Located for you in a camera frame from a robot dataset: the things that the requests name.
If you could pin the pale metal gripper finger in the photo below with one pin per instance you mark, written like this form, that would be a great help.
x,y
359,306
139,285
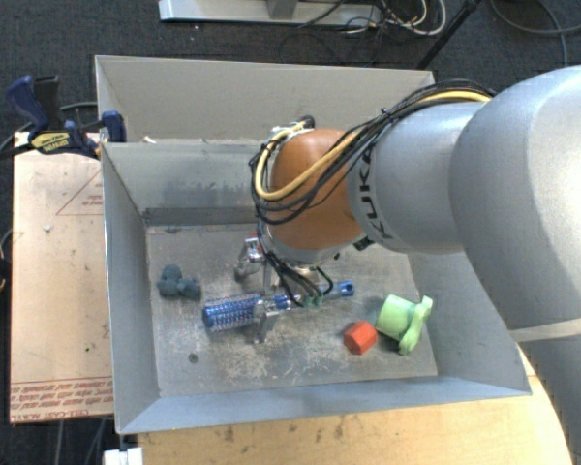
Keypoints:
x,y
263,322
250,255

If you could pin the red-orange block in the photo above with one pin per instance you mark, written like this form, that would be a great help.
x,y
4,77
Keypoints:
x,y
360,338

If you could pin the light green plastic cup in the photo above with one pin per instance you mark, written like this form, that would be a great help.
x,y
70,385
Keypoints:
x,y
399,320

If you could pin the black cylinder on white bracket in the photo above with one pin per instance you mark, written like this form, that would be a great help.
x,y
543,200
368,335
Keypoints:
x,y
363,242

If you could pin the dark grey toy animal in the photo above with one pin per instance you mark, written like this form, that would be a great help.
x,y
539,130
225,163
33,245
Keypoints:
x,y
176,284

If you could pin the grey metal bin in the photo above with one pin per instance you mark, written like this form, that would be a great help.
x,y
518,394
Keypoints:
x,y
213,356

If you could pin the brown cardboard board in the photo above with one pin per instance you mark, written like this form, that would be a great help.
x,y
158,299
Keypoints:
x,y
58,284

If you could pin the blue bristle brush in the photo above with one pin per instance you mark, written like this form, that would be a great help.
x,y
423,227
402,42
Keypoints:
x,y
227,313

